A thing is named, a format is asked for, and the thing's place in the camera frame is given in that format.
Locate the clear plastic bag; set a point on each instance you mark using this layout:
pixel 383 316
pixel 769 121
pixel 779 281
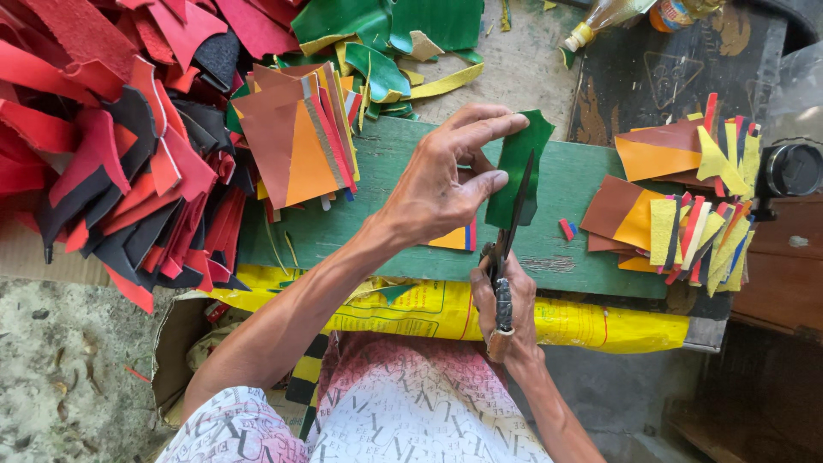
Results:
pixel 797 83

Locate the small red blue scrap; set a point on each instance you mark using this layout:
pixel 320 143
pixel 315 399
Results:
pixel 566 229

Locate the green leather piece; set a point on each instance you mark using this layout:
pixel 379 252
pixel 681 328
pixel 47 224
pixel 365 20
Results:
pixel 517 161

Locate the pile of multicoloured cut pieces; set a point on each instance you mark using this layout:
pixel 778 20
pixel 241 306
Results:
pixel 643 218
pixel 662 154

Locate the black round container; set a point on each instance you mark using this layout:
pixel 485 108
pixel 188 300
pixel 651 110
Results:
pixel 794 170

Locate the clear plastic bottle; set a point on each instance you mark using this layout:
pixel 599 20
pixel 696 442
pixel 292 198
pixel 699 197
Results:
pixel 604 16

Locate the person's right fingers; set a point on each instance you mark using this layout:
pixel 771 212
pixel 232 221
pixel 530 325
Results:
pixel 482 296

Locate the stack of brown orange pieces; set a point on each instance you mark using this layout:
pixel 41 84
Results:
pixel 289 141

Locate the yellow plastic sack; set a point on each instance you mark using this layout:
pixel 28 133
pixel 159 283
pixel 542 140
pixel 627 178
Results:
pixel 424 308

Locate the yellow leather strip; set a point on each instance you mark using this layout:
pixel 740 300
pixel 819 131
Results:
pixel 450 82

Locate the person's right hand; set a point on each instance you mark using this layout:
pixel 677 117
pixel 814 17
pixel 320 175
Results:
pixel 521 315

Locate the black yellow striped strip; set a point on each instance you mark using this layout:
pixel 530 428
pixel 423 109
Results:
pixel 307 376

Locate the orange blue cut piece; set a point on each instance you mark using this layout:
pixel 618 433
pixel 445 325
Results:
pixel 453 239

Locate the brown wooden cabinet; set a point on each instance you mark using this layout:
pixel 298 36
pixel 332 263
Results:
pixel 778 289

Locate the cardboard box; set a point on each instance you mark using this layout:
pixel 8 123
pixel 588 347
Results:
pixel 177 347

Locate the cardboard sheet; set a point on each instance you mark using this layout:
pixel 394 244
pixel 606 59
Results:
pixel 26 254

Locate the small green triangular scrap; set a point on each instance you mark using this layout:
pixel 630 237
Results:
pixel 393 292

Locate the person's left hand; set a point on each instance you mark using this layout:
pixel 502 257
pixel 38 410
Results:
pixel 431 193

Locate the black scissors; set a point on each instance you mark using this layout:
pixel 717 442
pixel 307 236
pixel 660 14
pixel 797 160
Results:
pixel 503 308

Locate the green wooden board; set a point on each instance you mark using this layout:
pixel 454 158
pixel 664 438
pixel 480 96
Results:
pixel 578 180

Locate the heap of green leather scraps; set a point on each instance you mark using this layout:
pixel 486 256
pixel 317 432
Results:
pixel 386 32

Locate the orange plastic jar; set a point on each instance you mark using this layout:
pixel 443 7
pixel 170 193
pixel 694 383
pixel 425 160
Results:
pixel 675 13

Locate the black board with gold print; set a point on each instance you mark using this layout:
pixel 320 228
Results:
pixel 668 77

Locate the person's patterned white pink clothing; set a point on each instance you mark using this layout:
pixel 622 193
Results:
pixel 411 411

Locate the heap of red black scraps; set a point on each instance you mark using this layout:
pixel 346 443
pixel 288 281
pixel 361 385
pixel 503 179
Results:
pixel 109 141

